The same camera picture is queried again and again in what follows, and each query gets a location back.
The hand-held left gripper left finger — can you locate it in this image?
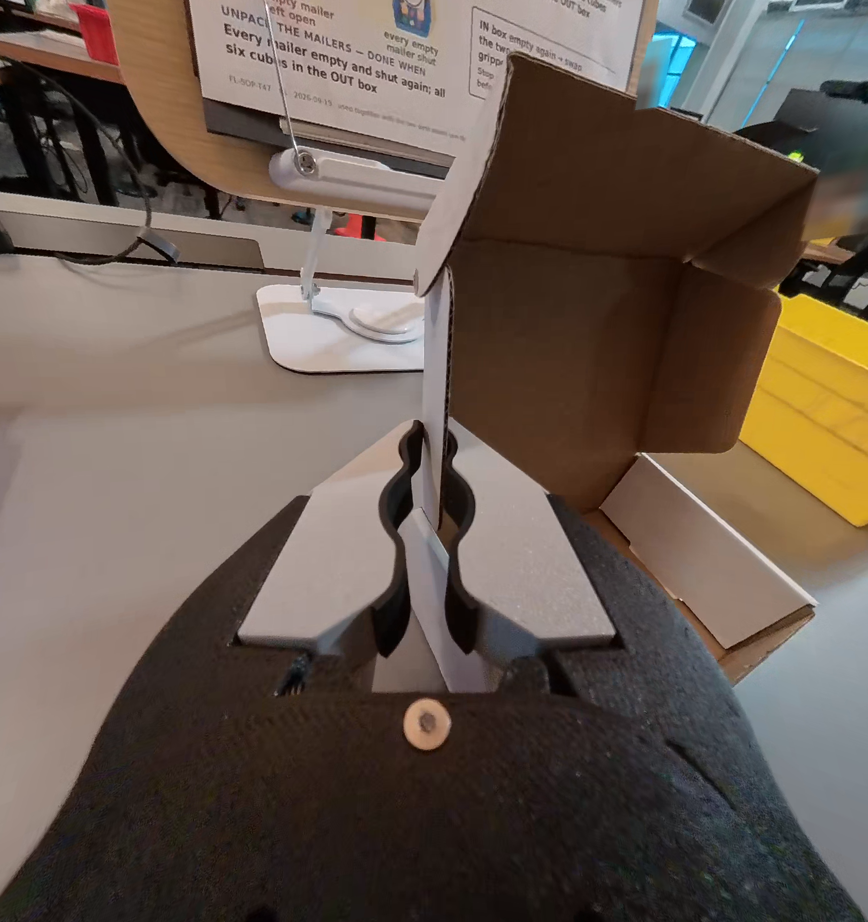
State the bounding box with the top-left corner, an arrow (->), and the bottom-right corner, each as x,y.
236,420 -> 426,660

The white cardboard mailer box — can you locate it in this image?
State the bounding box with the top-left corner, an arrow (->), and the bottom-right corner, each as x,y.
398,54 -> 820,696

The red plastic bin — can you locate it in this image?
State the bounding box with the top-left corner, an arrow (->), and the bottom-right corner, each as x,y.
66,3 -> 121,66

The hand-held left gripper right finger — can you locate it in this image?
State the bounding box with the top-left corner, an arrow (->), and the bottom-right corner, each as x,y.
442,426 -> 617,674

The yellow plastic bin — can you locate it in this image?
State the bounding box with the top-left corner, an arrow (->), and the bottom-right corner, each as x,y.
738,291 -> 868,528

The black cable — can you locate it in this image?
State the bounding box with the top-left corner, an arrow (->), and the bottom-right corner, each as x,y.
0,43 -> 183,266

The black wall monitor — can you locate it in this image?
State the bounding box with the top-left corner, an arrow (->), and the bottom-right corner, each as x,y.
736,86 -> 868,188

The grey desk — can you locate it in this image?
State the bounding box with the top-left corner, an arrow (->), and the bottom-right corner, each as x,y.
0,191 -> 868,922

